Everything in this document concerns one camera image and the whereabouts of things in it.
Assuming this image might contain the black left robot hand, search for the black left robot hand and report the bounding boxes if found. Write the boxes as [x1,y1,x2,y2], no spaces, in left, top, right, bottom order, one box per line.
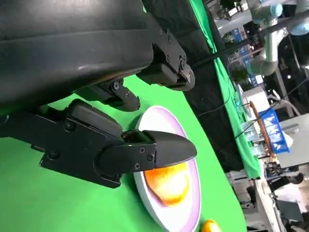
[0,0,197,189]

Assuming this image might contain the orange white toy bread roll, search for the orange white toy bread roll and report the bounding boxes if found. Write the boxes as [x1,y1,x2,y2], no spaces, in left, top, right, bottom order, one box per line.
[201,219,222,232]
[144,162,190,206]

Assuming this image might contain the lilac plate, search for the lilac plate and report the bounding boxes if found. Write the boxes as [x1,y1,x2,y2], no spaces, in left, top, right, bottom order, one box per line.
[133,105,202,232]

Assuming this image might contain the black backdrop curtain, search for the black backdrop curtain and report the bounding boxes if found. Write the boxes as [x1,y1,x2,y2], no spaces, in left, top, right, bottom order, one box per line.
[142,0,244,174]

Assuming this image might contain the green table cloth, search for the green table cloth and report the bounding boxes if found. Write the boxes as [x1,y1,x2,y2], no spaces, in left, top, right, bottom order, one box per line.
[0,0,263,232]

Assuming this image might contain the black rod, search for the black rod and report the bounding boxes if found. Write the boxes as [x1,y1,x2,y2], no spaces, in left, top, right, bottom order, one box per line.
[190,14,309,68]

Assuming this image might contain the blue plastic crate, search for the blue plastic crate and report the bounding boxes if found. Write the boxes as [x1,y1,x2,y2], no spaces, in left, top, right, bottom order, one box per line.
[258,108,290,154]

